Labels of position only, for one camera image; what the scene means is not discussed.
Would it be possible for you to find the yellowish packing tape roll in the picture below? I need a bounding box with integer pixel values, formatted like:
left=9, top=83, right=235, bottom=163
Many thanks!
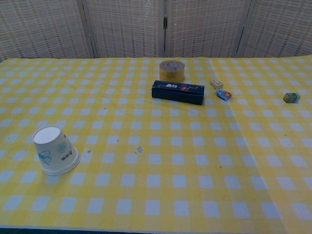
left=159, top=60, right=185, bottom=82

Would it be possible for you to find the dark blue long box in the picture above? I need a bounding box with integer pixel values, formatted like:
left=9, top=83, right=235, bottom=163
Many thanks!
left=151, top=79, right=205, bottom=106

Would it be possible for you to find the woven folding screen panel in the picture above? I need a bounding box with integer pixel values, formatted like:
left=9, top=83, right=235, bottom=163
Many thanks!
left=81, top=0, right=167, bottom=59
left=236, top=0, right=312, bottom=59
left=163, top=0, right=254, bottom=59
left=0, top=0, right=96, bottom=62

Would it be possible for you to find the green pencil sharpener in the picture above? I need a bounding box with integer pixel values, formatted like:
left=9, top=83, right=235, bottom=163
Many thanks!
left=283, top=92, right=301, bottom=103

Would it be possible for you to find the blue red wrapped eraser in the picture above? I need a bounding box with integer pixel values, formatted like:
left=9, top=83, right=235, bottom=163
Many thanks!
left=215, top=89, right=233, bottom=101

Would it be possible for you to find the yellow white checkered tablecloth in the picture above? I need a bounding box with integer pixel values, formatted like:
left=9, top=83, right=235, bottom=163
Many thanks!
left=0, top=56, right=312, bottom=232

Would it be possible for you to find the white paper cup blue butterfly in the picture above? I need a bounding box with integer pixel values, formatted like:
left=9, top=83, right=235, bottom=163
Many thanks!
left=32, top=125, right=79, bottom=172

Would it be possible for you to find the small cream rectangular block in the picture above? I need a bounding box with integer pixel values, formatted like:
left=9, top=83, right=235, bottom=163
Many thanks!
left=210, top=78, right=224, bottom=89

